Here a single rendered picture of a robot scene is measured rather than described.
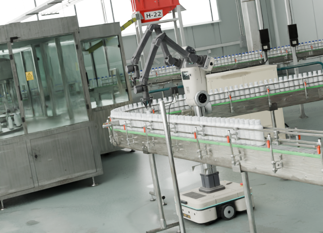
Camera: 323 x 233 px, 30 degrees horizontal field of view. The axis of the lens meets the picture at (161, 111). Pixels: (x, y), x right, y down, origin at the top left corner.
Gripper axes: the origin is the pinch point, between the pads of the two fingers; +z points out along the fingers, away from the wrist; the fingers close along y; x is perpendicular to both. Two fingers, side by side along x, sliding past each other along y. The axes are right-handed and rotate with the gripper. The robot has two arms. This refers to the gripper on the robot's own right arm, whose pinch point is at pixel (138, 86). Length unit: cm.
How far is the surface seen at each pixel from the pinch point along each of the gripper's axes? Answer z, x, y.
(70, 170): 110, -248, 6
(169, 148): 34, 181, 67
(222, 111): 49, -51, -122
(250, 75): 28, -232, -294
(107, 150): 124, -437, -121
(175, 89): -4, 187, 60
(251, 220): 95, 188, 17
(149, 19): -93, -531, -286
